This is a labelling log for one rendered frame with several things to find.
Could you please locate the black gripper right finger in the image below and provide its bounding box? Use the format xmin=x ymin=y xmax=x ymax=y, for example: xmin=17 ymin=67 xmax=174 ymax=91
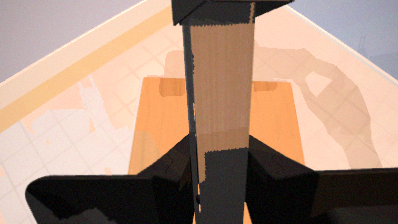
xmin=245 ymin=134 xmax=398 ymax=224

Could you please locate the orange wooden board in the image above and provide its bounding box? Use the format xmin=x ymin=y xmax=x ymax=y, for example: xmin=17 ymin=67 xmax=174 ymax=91
xmin=128 ymin=77 xmax=305 ymax=174

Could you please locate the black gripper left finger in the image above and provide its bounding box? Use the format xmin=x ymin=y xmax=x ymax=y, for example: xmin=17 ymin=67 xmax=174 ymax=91
xmin=25 ymin=133 xmax=195 ymax=224

